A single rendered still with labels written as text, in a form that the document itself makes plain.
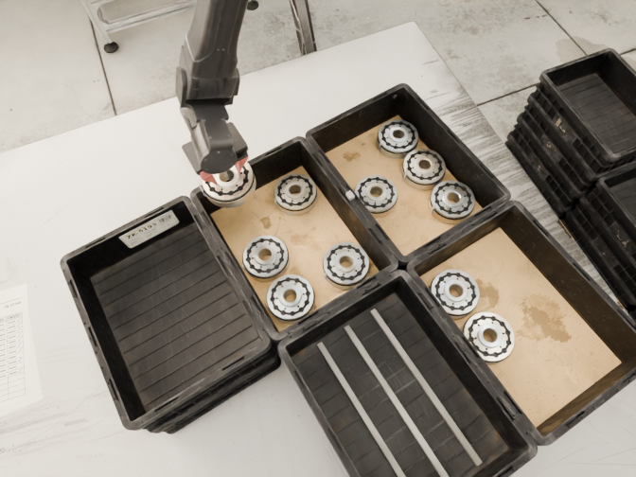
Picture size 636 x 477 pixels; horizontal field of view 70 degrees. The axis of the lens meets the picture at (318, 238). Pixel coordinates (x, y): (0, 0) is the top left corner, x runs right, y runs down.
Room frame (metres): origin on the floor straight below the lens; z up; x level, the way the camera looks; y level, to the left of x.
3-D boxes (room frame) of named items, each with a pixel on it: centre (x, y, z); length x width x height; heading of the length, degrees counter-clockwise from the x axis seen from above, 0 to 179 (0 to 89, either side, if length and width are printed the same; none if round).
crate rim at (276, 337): (0.44, 0.06, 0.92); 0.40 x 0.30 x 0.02; 28
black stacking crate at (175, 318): (0.30, 0.32, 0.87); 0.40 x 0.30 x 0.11; 28
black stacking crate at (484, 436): (0.09, -0.13, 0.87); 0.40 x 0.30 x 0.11; 28
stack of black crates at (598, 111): (1.00, -1.01, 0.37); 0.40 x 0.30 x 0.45; 18
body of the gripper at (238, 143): (0.50, 0.17, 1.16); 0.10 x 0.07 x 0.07; 117
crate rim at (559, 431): (0.23, -0.39, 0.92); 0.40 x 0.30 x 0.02; 28
